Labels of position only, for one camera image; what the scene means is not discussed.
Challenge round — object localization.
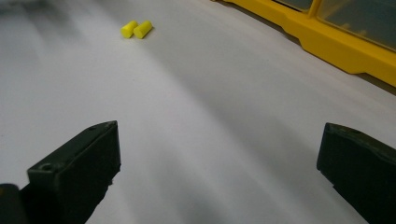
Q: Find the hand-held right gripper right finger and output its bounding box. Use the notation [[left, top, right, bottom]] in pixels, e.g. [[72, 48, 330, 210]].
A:
[[317, 122, 396, 224]]

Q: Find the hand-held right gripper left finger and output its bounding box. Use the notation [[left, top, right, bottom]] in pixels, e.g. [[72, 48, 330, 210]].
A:
[[18, 120, 121, 224]]

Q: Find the yellow black organizer box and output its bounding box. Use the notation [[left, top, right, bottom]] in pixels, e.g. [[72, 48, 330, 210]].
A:
[[211, 0, 396, 88]]

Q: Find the yellow foam earplug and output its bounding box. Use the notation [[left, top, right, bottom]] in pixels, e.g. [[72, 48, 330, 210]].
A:
[[120, 20, 139, 39], [133, 20, 153, 40]]

